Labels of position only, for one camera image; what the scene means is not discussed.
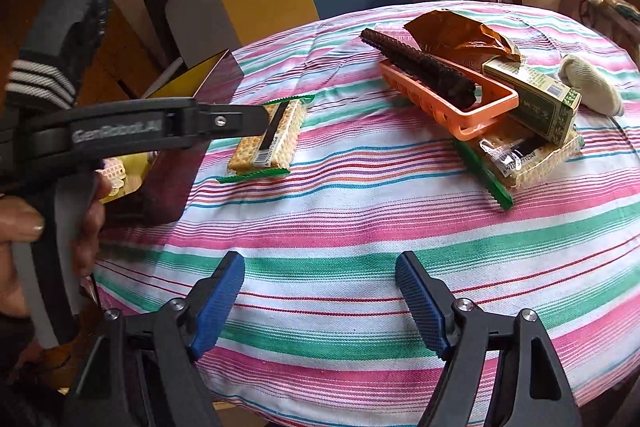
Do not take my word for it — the cracker pack with green ends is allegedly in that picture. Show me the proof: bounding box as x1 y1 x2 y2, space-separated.
218 94 314 183

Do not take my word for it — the brown brick toy stick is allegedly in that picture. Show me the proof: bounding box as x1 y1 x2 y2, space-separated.
360 28 476 110

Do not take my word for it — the gold metal tin box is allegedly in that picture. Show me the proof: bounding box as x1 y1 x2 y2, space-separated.
104 50 243 229

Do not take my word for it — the green tea box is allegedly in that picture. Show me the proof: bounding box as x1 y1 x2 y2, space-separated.
482 57 582 146

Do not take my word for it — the orange plastic basket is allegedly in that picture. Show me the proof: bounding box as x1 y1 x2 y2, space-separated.
378 60 518 142

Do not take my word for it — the person's left hand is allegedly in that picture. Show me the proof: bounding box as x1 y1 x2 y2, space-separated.
0 172 114 318

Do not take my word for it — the brown snack bag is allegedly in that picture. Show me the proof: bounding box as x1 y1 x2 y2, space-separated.
404 9 522 72

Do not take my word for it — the striped pink green tablecloth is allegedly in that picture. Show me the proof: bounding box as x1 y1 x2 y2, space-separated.
94 1 639 426

